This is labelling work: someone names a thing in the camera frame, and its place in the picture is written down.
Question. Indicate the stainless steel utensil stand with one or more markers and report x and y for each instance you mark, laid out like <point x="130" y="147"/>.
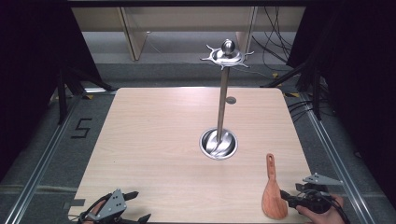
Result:
<point x="221" y="118"/>

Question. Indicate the black tripod stand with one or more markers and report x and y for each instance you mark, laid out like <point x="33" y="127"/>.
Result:
<point x="63" y="93"/>
<point x="313" y="84"/>

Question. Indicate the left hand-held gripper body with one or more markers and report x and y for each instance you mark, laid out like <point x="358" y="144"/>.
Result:
<point x="112" y="203"/>

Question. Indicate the wooden rice spoon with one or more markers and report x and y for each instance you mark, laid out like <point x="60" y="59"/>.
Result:
<point x="274" y="199"/>

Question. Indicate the yellow black floor tape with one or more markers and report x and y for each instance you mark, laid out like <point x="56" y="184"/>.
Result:
<point x="292" y="95"/>

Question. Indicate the aluminium floor rail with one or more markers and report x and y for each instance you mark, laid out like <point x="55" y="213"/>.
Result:
<point x="40" y="165"/>
<point x="330" y="149"/>

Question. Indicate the person's right hand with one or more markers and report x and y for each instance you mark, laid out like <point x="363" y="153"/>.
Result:
<point x="320" y="217"/>

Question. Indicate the grey round sticker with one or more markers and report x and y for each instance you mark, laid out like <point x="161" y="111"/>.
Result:
<point x="230" y="100"/>

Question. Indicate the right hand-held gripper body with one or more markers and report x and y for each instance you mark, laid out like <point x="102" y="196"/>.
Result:
<point x="311" y="200"/>

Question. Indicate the wooden furniture leg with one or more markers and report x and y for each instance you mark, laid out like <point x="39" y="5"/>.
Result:
<point x="132" y="34"/>
<point x="247" y="29"/>

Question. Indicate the person's left hand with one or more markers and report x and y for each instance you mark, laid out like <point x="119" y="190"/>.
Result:
<point x="97" y="207"/>

